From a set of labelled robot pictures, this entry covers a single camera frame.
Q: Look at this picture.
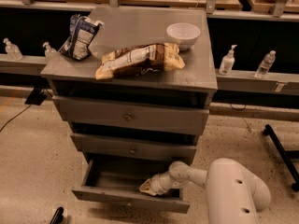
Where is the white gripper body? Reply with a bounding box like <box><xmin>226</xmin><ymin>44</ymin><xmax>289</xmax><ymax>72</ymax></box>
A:
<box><xmin>150</xmin><ymin>172</ymin><xmax>174</xmax><ymax>196</ymax></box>

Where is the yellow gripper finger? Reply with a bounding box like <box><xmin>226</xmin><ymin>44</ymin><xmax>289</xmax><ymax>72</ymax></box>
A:
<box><xmin>139</xmin><ymin>178</ymin><xmax>155</xmax><ymax>190</ymax></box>
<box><xmin>139</xmin><ymin>189</ymin><xmax>157</xmax><ymax>196</ymax></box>

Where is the grey bottom drawer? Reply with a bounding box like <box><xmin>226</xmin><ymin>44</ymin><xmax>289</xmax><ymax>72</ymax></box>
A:
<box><xmin>73</xmin><ymin>154</ymin><xmax>190</xmax><ymax>214</ymax></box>

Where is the grey drawer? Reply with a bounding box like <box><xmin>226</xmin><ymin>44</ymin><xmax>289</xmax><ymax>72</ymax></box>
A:
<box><xmin>53</xmin><ymin>96</ymin><xmax>209</xmax><ymax>135</ymax></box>
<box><xmin>71</xmin><ymin>133</ymin><xmax>196</xmax><ymax>164</ymax></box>
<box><xmin>73</xmin><ymin>154</ymin><xmax>190</xmax><ymax>214</ymax></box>

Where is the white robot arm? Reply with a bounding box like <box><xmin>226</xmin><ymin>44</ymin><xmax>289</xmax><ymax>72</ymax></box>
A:
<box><xmin>139</xmin><ymin>158</ymin><xmax>271</xmax><ymax>224</ymax></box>

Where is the grey top drawer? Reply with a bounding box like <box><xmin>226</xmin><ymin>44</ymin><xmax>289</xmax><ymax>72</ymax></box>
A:
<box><xmin>53</xmin><ymin>96</ymin><xmax>209</xmax><ymax>135</ymax></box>

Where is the grey middle drawer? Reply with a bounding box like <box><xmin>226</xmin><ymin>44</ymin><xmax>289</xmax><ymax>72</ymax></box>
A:
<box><xmin>71</xmin><ymin>133</ymin><xmax>196</xmax><ymax>164</ymax></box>

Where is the grey drawer cabinet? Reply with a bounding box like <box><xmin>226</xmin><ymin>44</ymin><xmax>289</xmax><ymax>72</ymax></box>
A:
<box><xmin>40</xmin><ymin>6</ymin><xmax>219</xmax><ymax>185</ymax></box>

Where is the black object bottom edge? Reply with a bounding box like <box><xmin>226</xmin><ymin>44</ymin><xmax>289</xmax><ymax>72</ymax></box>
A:
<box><xmin>50</xmin><ymin>206</ymin><xmax>64</xmax><ymax>224</ymax></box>

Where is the brown yellow chip bag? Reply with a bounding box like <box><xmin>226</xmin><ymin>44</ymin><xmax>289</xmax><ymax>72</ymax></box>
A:
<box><xmin>95</xmin><ymin>43</ymin><xmax>185</xmax><ymax>80</ymax></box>

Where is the black stand leg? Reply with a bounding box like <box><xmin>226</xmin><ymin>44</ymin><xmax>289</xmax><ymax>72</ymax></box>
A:
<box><xmin>263</xmin><ymin>124</ymin><xmax>299</xmax><ymax>192</ymax></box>

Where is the white pump bottle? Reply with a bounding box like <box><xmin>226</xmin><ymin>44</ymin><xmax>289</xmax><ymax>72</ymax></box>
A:
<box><xmin>219</xmin><ymin>45</ymin><xmax>235</xmax><ymax>76</ymax></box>

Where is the black floor box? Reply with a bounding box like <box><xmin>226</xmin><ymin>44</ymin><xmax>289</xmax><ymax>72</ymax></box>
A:
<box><xmin>25</xmin><ymin>88</ymin><xmax>47</xmax><ymax>105</ymax></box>

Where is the white bowl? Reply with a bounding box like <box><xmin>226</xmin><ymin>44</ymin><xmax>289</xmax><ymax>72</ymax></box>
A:
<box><xmin>166</xmin><ymin>22</ymin><xmax>201</xmax><ymax>50</ymax></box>

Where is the clear water bottle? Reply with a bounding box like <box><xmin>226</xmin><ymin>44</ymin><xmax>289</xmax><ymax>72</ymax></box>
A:
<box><xmin>254</xmin><ymin>50</ymin><xmax>276</xmax><ymax>78</ymax></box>

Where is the clear sanitizer bottle near cabinet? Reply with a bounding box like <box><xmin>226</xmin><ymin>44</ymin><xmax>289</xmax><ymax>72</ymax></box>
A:
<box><xmin>43</xmin><ymin>42</ymin><xmax>57</xmax><ymax>60</ymax></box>

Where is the blue white snack bag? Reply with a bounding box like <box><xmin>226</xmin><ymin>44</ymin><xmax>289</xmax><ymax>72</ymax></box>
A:
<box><xmin>59</xmin><ymin>14</ymin><xmax>104</xmax><ymax>61</ymax></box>

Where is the clear sanitizer bottle far left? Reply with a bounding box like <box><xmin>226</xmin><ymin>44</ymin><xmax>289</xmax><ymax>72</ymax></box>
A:
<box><xmin>3</xmin><ymin>38</ymin><xmax>22</xmax><ymax>61</ymax></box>

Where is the black floor cable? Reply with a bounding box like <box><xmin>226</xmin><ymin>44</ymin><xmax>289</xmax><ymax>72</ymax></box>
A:
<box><xmin>0</xmin><ymin>105</ymin><xmax>32</xmax><ymax>133</ymax></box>

